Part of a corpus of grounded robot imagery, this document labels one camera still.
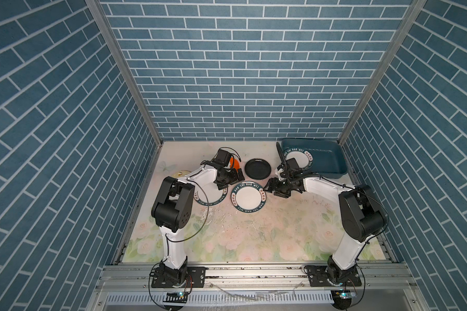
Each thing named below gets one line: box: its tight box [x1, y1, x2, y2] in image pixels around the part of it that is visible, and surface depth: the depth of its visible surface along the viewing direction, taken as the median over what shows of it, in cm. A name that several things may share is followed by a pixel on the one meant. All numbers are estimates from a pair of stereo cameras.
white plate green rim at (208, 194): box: [193, 182, 229, 207], surface depth 96 cm
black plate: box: [244, 158, 272, 181], surface depth 110 cm
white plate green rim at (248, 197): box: [230, 180, 268, 214], surface depth 98 cm
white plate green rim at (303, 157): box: [283, 147, 314, 171], surface depth 117 cm
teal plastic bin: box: [282, 138, 348, 179], surface depth 117 cm
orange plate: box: [229, 156, 241, 172], surface depth 88 cm
